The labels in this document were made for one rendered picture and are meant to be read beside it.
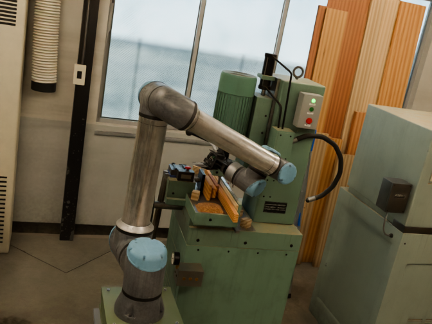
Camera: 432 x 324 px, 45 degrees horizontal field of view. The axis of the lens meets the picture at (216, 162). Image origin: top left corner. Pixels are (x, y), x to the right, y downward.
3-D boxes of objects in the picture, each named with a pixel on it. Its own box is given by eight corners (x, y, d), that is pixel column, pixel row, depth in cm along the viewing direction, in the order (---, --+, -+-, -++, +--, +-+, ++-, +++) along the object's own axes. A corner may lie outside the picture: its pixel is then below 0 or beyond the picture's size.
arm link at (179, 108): (171, 87, 175) (305, 167, 211) (158, 80, 186) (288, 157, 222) (153, 117, 176) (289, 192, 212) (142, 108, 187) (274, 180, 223)
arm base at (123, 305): (171, 321, 199) (175, 297, 196) (123, 328, 189) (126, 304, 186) (153, 294, 214) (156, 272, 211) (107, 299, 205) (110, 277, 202)
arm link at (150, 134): (115, 274, 203) (147, 83, 183) (104, 253, 218) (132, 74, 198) (152, 272, 210) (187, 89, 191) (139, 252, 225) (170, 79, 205)
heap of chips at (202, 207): (194, 204, 245) (195, 198, 244) (220, 206, 248) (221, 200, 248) (198, 211, 237) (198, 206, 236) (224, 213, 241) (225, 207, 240)
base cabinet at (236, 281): (152, 319, 307) (171, 207, 287) (246, 320, 323) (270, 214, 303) (162, 371, 266) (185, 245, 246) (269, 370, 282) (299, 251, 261)
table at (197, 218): (155, 176, 291) (157, 166, 289) (209, 181, 299) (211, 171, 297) (172, 223, 235) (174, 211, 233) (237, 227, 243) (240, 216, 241)
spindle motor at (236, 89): (206, 130, 263) (217, 67, 254) (239, 134, 268) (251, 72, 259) (214, 139, 247) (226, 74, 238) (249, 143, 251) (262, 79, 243)
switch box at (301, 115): (292, 124, 251) (299, 90, 246) (311, 126, 253) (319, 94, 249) (296, 127, 245) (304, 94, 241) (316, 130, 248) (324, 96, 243)
